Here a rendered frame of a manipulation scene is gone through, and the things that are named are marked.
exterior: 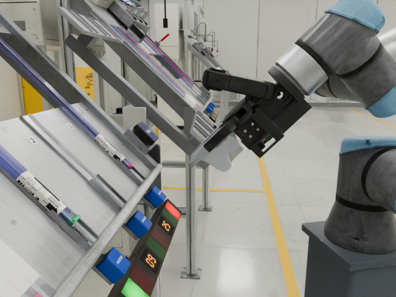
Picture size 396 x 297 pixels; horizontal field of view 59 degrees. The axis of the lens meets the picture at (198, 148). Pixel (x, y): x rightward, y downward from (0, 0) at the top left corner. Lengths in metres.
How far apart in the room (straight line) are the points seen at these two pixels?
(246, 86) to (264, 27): 7.58
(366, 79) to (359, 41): 0.06
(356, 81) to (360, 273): 0.40
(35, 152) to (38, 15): 1.19
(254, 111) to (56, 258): 0.34
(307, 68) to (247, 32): 7.56
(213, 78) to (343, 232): 0.45
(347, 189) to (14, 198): 0.62
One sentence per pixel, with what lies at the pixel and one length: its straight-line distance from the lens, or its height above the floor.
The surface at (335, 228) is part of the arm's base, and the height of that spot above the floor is 0.58.
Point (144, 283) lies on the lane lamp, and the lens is 0.48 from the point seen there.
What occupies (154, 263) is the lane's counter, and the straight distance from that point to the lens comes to 0.52.
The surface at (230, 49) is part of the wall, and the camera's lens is 8.07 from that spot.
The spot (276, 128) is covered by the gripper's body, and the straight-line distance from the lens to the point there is 0.55.
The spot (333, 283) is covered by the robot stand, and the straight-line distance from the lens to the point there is 0.86.
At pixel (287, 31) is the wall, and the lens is 8.16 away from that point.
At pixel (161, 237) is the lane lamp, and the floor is 0.66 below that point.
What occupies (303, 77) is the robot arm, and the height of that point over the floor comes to 0.91.
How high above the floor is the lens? 0.93
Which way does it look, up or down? 13 degrees down
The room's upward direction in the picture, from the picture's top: straight up
